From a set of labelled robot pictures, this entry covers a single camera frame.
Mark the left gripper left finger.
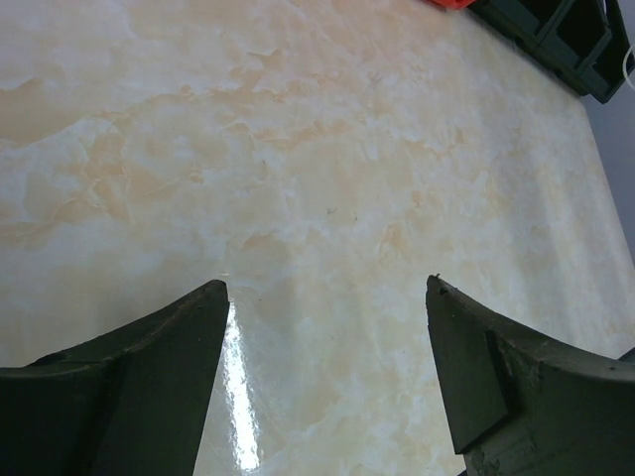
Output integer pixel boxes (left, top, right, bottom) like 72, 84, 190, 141
1, 281, 229, 475

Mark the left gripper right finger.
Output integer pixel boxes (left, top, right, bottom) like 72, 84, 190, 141
426, 275, 634, 475

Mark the black three-compartment bin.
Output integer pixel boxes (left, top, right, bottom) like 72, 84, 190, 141
468, 0, 634, 104

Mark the red plastic shopping basket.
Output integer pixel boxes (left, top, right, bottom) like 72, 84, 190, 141
426, 0, 475, 12

